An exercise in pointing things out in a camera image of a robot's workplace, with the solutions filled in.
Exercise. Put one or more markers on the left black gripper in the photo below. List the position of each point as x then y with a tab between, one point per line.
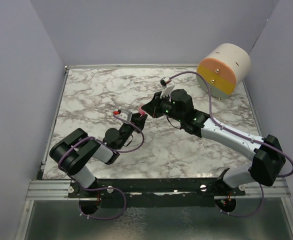
138	120

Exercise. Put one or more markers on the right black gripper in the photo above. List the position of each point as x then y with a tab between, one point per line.
152	108

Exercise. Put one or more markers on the cylindrical pastel drawer box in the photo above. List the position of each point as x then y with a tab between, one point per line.
223	69

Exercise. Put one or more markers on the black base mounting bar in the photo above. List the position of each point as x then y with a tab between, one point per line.
152	192

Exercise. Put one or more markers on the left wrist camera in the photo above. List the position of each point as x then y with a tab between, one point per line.
123	115

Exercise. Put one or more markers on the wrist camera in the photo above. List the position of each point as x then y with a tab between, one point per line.
167	87
123	115

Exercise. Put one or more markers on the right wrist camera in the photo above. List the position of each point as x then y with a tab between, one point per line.
167	87

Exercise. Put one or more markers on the aluminium table frame rail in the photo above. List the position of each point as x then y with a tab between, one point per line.
28	204

